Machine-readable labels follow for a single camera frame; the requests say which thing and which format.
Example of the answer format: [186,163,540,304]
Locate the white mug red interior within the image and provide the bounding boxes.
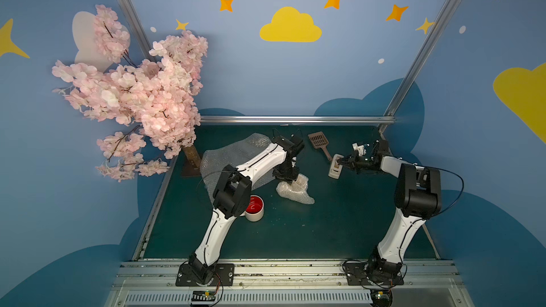
[245,195,264,223]

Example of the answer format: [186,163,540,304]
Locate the white tape dispenser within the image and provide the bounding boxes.
[328,153,343,179]

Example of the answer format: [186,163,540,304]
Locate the right circuit board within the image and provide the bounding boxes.
[371,290,393,307]

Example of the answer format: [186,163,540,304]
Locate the left circuit board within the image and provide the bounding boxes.
[190,290,217,306]

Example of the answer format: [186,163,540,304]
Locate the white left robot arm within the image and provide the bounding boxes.
[188,135,304,285]

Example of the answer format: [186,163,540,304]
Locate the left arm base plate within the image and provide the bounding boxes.
[175,262,235,287]

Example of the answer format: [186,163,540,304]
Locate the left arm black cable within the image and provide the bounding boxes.
[197,169,231,193]

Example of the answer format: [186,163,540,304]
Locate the brown slotted scoop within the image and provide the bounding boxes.
[308,132,332,161]

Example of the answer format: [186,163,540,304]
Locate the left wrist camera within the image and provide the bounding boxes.
[280,134,304,159]

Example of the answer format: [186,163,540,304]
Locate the circuit board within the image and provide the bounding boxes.
[371,290,393,307]
[190,290,217,306]

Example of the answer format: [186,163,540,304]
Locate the pink cherry blossom tree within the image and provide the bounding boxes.
[52,5,208,182]

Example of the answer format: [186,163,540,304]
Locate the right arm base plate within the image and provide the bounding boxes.
[341,261,405,289]

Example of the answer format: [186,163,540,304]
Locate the right aluminium frame post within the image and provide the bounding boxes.
[378,0,462,136]

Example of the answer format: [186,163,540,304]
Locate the aluminium front rail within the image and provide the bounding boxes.
[105,259,473,306]

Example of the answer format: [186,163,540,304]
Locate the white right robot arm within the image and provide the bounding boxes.
[337,153,442,287]

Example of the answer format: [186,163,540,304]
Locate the aluminium frame post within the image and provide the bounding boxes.
[117,0,156,61]
[378,0,462,136]

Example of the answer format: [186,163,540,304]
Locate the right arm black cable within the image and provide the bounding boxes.
[426,165,465,218]

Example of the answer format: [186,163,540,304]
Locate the left aluminium frame post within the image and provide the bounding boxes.
[117,0,156,61]

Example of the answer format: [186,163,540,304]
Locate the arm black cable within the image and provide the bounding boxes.
[197,169,231,193]
[426,165,465,218]

